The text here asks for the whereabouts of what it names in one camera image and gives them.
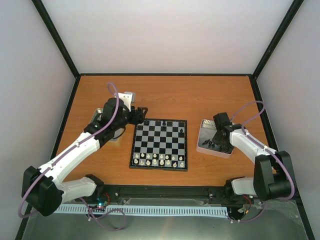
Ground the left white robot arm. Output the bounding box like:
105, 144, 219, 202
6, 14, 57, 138
22, 97, 148, 217

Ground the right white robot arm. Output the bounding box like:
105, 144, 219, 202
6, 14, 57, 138
212, 112, 296, 201

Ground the black chess piece in tray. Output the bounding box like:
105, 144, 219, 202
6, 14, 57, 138
201, 139, 210, 146
208, 141, 215, 148

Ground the left green-lit circuit board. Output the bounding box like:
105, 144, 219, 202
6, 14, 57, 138
89, 193, 111, 213

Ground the right pink tray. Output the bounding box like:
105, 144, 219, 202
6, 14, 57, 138
196, 119, 234, 159

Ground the left metal tray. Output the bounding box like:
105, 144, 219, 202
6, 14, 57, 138
91, 108, 122, 148

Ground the black and silver chessboard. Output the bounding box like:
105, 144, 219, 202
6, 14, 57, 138
129, 118, 188, 172

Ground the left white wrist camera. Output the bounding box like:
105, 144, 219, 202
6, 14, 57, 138
118, 91, 136, 111

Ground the black aluminium frame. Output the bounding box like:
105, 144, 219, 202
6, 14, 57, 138
15, 0, 315, 240

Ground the light blue cable duct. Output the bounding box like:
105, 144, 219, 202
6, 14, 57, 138
53, 203, 230, 217

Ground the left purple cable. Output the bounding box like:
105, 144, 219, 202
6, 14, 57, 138
17, 82, 127, 231

